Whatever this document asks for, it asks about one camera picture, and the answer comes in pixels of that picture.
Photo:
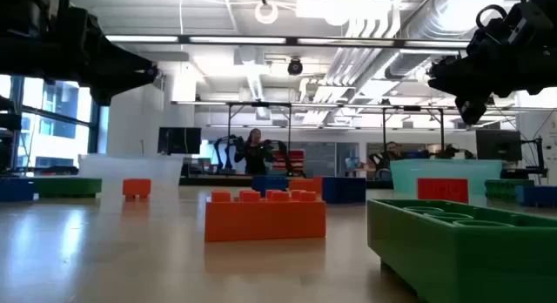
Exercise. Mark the dark desk equipment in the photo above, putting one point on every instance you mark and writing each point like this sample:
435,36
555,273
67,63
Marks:
8,120

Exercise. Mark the black background robot arm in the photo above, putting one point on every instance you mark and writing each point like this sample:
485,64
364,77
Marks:
228,138
283,147
450,151

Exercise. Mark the black ceiling camera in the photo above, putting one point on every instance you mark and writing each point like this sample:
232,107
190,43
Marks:
295,67

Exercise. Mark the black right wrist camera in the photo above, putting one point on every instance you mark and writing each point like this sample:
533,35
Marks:
526,22

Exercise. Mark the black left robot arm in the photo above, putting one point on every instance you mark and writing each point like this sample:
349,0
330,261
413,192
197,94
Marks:
26,33

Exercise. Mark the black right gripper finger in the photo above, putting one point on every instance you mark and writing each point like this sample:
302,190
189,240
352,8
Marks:
450,78
471,111

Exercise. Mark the green toy brick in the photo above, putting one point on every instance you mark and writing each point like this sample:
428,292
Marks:
67,186
500,190
461,251

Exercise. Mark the black aluminium table frame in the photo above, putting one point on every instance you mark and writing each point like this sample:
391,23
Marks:
217,181

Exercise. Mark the red toy brick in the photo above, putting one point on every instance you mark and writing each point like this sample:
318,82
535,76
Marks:
442,190
317,184
136,188
300,184
265,220

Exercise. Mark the teal translucent plastic bin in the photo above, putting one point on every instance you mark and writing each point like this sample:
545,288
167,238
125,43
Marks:
444,169

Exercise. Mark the seated person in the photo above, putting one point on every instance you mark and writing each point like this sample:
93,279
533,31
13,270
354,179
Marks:
389,157

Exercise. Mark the red storage shelf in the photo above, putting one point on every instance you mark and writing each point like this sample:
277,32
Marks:
298,157

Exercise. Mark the blue background box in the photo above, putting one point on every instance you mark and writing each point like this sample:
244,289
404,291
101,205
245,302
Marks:
418,155

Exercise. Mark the black computer monitor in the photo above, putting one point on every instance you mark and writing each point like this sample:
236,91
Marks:
179,140
498,145

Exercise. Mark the clear plastic bin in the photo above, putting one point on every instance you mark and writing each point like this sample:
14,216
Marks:
130,168

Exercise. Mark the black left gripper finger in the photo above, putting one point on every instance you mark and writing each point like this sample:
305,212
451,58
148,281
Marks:
126,72
101,98

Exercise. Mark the blue toy brick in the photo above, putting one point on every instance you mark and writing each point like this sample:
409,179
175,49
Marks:
539,196
16,190
270,183
344,190

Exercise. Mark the standing person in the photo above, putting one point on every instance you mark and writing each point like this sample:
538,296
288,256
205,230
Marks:
254,157

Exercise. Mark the blue office chair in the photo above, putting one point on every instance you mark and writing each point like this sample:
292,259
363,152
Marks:
384,175

